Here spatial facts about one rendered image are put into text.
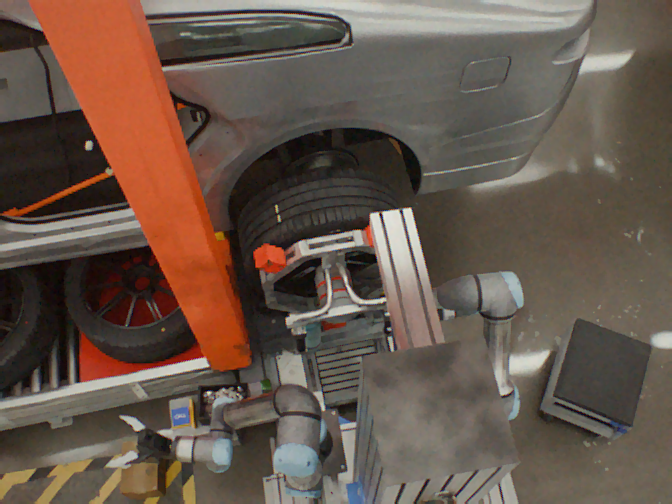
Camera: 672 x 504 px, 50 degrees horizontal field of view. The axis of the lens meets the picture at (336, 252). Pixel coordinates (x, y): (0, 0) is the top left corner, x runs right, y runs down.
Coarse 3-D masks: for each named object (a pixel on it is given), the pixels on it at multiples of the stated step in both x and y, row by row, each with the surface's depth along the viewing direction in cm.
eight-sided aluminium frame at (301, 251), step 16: (304, 240) 254; (320, 240) 254; (336, 240) 257; (352, 240) 255; (288, 256) 259; (304, 256) 252; (320, 256) 255; (288, 272) 261; (272, 288) 269; (368, 288) 298; (272, 304) 281; (288, 304) 287; (304, 304) 296
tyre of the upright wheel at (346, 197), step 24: (336, 168) 263; (264, 192) 265; (288, 192) 259; (312, 192) 257; (336, 192) 257; (360, 192) 261; (384, 192) 270; (240, 216) 276; (264, 216) 261; (288, 216) 255; (312, 216) 252; (336, 216) 252; (360, 216) 255; (240, 240) 279; (264, 240) 258; (288, 240) 257
